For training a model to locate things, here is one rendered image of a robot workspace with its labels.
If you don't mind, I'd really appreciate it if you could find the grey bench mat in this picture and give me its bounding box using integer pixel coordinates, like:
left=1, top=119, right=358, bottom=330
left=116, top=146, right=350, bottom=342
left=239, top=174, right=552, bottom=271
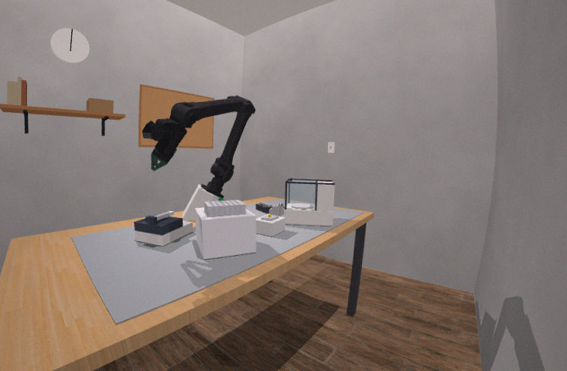
left=71, top=209, right=363, bottom=325

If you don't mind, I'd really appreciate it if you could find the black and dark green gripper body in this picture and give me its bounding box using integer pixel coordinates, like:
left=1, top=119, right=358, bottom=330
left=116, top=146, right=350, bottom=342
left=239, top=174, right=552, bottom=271
left=153, top=141, right=179, bottom=163

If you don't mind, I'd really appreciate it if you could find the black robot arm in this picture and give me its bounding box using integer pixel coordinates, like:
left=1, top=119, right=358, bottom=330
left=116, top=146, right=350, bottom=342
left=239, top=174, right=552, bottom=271
left=142, top=95, right=255, bottom=199

